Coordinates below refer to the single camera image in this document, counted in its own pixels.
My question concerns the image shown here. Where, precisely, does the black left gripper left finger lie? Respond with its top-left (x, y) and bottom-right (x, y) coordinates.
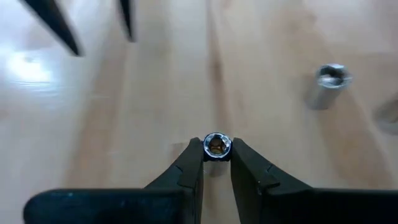
top-left (23, 138), bottom-right (205, 224)

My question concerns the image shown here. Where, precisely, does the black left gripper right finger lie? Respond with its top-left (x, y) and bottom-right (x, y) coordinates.
top-left (231, 138), bottom-right (398, 224)

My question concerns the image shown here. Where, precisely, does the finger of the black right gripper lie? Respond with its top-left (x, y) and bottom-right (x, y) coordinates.
top-left (118, 0), bottom-right (137, 43)
top-left (21, 0), bottom-right (83, 58)

